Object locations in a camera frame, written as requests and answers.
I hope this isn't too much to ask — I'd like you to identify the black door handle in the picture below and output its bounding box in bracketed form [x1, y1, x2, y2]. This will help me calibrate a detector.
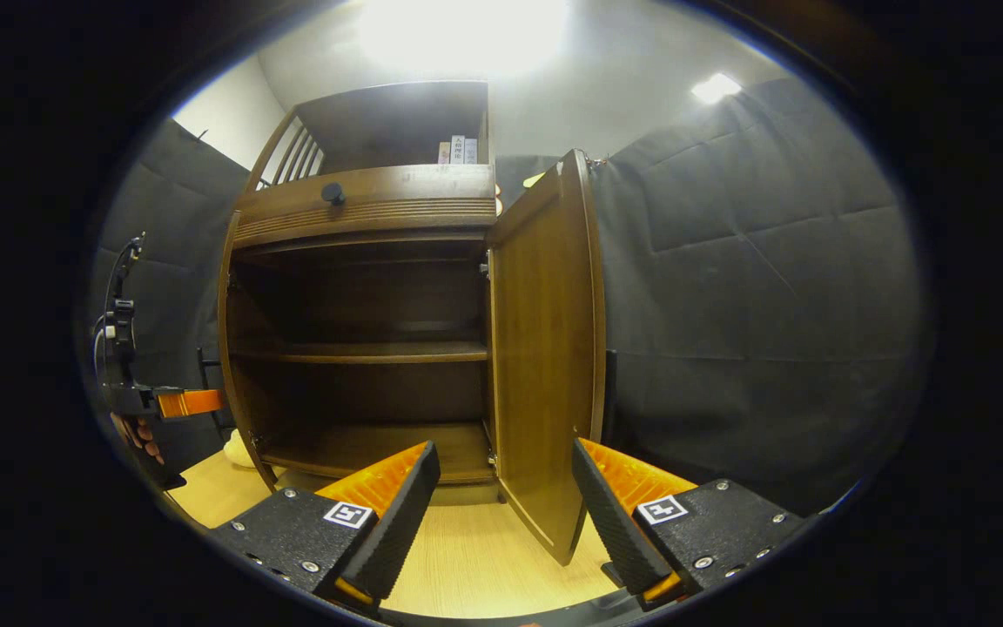
[196, 347, 238, 442]
[603, 348, 618, 447]

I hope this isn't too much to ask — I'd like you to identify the cream plush toy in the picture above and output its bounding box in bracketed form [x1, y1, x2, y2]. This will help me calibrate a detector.
[222, 428, 259, 469]

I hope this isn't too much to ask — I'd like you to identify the small ceiling light panel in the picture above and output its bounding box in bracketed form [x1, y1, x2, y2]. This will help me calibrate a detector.
[690, 71, 744, 106]

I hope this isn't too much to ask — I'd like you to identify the wooden inner cabinet shelf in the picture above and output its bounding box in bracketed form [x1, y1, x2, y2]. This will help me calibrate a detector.
[229, 340, 493, 366]

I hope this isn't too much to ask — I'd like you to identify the wooden double-door shoe cabinet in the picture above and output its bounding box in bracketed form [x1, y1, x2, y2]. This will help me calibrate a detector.
[216, 80, 618, 567]

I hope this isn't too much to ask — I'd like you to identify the wooden shoe cabinet door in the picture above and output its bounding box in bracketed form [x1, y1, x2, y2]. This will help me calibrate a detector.
[216, 209, 281, 494]
[485, 149, 608, 567]

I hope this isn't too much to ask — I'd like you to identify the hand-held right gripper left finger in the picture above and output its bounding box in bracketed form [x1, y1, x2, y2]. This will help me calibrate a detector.
[205, 440, 442, 610]

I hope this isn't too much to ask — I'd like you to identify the black backdrop cloth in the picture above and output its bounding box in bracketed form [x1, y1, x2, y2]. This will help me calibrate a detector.
[88, 77, 927, 516]

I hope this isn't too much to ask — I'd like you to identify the large ceiling light panel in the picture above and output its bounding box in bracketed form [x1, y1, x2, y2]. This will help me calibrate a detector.
[357, 0, 571, 78]

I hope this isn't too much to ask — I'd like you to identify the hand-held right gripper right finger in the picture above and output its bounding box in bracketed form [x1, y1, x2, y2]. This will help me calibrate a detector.
[571, 436, 807, 610]

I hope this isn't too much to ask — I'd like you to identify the wooden cabinet drawer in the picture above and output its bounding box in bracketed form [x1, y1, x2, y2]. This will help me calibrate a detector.
[233, 163, 501, 250]

